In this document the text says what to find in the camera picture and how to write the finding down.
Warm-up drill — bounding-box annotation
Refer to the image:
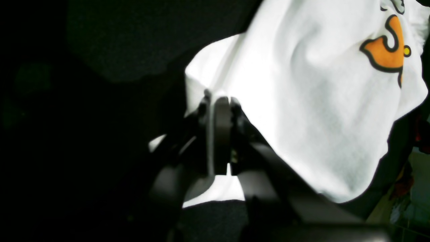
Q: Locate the white printed t-shirt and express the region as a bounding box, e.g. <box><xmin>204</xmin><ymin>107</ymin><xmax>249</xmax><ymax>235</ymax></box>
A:
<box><xmin>148</xmin><ymin>0</ymin><xmax>430</xmax><ymax>209</ymax></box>

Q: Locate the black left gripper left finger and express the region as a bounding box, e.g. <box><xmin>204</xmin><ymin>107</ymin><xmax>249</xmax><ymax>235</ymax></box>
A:
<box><xmin>141</xmin><ymin>95</ymin><xmax>230</xmax><ymax>242</ymax></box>

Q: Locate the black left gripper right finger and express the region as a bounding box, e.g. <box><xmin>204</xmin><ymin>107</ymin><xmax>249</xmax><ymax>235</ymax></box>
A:
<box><xmin>231</xmin><ymin>98</ymin><xmax>390</xmax><ymax>242</ymax></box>

